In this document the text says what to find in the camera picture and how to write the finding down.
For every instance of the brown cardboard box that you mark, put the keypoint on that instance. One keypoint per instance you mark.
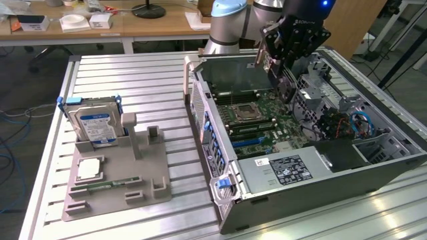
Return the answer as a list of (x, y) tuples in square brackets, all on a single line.
[(205, 7)]

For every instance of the plain white box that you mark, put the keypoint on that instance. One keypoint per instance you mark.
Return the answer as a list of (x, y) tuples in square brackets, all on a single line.
[(101, 22)]

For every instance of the small red object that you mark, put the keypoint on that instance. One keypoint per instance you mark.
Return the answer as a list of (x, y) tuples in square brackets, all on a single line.
[(111, 9)]

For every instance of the metal CPU socket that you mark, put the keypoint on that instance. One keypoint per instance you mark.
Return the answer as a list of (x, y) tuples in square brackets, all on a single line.
[(245, 112)]

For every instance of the white box with round insert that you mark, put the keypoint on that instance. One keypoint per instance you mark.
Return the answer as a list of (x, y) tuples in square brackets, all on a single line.
[(75, 25)]

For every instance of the grey power supply unit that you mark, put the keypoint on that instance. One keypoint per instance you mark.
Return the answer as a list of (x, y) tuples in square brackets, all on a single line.
[(288, 170)]

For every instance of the blue disk caddy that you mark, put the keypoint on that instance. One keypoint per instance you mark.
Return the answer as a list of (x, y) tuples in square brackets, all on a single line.
[(59, 105)]

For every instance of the white paper stack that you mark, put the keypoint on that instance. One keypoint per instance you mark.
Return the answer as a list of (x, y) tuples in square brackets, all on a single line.
[(197, 22)]

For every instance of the blue case latch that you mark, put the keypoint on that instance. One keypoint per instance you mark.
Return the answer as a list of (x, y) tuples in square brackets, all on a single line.
[(224, 185)]

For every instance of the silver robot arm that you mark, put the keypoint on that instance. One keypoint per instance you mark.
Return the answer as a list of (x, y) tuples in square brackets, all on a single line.
[(228, 30)]

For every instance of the white box with dark lid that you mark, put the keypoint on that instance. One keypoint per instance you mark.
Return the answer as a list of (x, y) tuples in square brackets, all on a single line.
[(34, 23)]

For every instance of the grey cup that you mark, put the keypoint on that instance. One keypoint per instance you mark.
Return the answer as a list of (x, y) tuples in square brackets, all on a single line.
[(54, 3)]

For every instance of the metal disk bay cage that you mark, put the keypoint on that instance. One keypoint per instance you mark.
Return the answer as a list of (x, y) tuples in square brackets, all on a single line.
[(314, 105)]

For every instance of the beige corner bracket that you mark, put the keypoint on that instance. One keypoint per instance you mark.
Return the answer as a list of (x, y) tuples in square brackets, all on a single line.
[(187, 75)]

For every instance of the green motherboard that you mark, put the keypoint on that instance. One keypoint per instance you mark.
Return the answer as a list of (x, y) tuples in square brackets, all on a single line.
[(268, 122)]

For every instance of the wooden desk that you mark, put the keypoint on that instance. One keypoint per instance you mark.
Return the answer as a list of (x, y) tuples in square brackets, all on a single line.
[(150, 27)]

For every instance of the silver CPU chip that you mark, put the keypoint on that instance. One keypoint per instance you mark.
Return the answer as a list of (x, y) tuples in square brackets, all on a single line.
[(89, 168)]

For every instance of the orange card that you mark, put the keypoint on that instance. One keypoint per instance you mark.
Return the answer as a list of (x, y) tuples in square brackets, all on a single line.
[(15, 26)]

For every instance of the black office chair base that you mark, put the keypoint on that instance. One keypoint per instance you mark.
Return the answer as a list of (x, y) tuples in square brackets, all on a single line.
[(43, 53)]

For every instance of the black power adapter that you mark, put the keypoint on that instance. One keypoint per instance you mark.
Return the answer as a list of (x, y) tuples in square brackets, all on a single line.
[(372, 57)]

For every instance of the silver hard disk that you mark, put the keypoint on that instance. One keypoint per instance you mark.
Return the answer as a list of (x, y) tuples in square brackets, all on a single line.
[(95, 125)]

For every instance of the silver chipset heatsink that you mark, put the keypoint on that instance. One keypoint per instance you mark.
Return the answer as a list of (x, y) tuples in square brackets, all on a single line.
[(285, 146)]

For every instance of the grey open PC case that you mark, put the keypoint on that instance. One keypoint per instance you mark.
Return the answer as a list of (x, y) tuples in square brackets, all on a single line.
[(301, 205)]

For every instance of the black slanted pole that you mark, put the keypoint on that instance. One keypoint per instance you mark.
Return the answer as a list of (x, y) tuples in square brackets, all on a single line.
[(402, 48)]

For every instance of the wooden cabinet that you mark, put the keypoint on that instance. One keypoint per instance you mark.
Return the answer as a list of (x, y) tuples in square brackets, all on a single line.
[(354, 30)]

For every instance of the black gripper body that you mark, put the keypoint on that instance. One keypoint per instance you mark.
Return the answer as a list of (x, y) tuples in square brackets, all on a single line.
[(308, 15)]

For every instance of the black Nvidia graphics card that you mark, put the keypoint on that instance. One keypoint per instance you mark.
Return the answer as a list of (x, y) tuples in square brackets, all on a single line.
[(284, 85)]

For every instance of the installed green RAM stick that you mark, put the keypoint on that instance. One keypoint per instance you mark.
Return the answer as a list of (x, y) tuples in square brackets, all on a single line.
[(254, 127)]

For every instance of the blue expansion slot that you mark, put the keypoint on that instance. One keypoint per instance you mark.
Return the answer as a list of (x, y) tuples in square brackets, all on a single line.
[(249, 142)]

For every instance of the black round lamp base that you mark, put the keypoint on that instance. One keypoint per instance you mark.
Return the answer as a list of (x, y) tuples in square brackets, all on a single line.
[(149, 12)]

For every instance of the grey printed parts rack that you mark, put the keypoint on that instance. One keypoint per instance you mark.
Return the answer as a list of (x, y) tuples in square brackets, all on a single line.
[(134, 200)]

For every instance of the beige tape roll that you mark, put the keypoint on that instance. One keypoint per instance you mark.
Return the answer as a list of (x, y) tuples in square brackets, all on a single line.
[(71, 3)]

